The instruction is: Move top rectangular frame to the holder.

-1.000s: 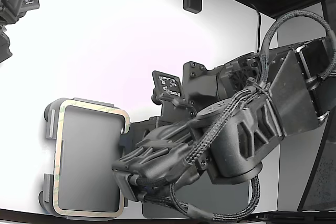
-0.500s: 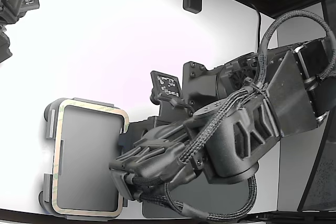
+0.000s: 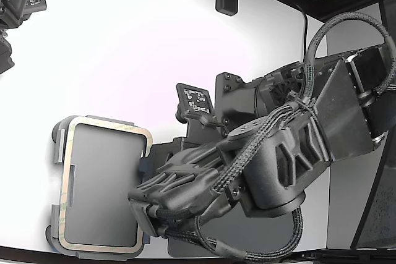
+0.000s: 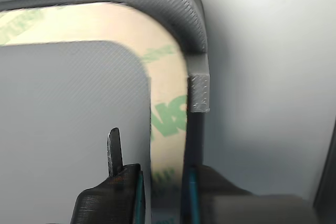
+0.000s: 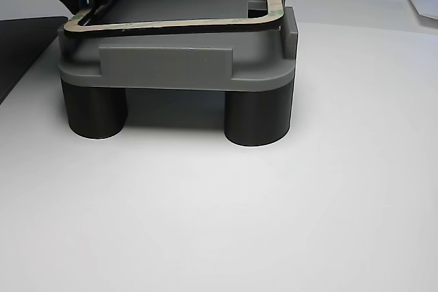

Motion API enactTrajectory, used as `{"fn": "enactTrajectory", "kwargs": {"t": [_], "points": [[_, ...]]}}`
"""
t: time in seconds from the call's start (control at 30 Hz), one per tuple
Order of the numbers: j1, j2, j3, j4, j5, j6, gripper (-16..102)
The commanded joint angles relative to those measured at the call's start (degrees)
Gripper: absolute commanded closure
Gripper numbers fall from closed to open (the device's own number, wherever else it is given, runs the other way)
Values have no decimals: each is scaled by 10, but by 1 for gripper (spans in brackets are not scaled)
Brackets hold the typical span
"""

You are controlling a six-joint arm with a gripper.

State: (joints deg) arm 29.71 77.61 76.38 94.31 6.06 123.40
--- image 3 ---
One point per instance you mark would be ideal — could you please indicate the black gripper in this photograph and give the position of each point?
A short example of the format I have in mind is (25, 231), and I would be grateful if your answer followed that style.
(167, 149)

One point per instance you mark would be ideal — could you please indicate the beige rectangular frame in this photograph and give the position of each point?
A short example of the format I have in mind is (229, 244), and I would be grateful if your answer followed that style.
(64, 189)

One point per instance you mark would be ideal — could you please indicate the grey holder with black legs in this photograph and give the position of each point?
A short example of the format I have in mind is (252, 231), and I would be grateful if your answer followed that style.
(102, 183)

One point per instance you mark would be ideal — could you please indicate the grey rectangular mat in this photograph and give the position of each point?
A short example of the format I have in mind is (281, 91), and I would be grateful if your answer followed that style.
(263, 230)

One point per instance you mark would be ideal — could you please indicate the black diagonal strut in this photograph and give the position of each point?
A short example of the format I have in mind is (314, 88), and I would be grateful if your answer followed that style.
(370, 196)

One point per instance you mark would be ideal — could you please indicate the wrist camera with circuit board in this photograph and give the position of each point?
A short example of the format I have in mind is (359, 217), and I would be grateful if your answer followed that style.
(195, 100)

